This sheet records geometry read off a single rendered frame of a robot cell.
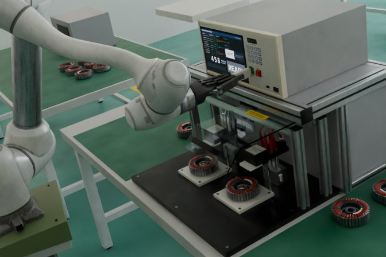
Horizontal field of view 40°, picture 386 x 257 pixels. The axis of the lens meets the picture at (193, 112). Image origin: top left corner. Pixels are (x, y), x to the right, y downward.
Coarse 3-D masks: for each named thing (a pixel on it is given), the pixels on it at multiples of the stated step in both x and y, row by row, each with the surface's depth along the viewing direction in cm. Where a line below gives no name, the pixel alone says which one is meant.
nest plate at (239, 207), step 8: (224, 192) 182; (264, 192) 178; (272, 192) 177; (224, 200) 178; (232, 200) 177; (248, 200) 175; (256, 200) 175; (264, 200) 175; (232, 208) 174; (240, 208) 172; (248, 208) 172
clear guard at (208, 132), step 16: (224, 112) 174; (240, 112) 172; (208, 128) 165; (224, 128) 163; (240, 128) 161; (256, 128) 159; (272, 128) 158; (192, 144) 166; (224, 144) 156; (240, 144) 152; (208, 160) 158; (224, 160) 153
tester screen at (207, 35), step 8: (208, 32) 187; (216, 32) 183; (208, 40) 189; (216, 40) 185; (224, 40) 180; (232, 40) 176; (240, 40) 172; (208, 48) 191; (216, 48) 187; (224, 48) 182; (232, 48) 178; (240, 48) 174; (208, 56) 193; (216, 56) 188; (224, 56) 184; (216, 64) 190; (224, 64) 186; (224, 72) 188
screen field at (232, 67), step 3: (228, 63) 183; (231, 63) 181; (234, 63) 180; (228, 66) 184; (231, 66) 182; (234, 66) 180; (237, 66) 179; (240, 66) 177; (243, 66) 176; (228, 69) 185; (231, 69) 183; (234, 69) 181; (237, 69) 180; (240, 69) 178; (231, 72) 183
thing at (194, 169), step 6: (198, 156) 202; (192, 162) 198; (198, 162) 201; (204, 162) 199; (210, 162) 200; (192, 168) 195; (198, 168) 194; (204, 168) 193; (210, 168) 194; (216, 168) 196; (198, 174) 194; (204, 174) 194
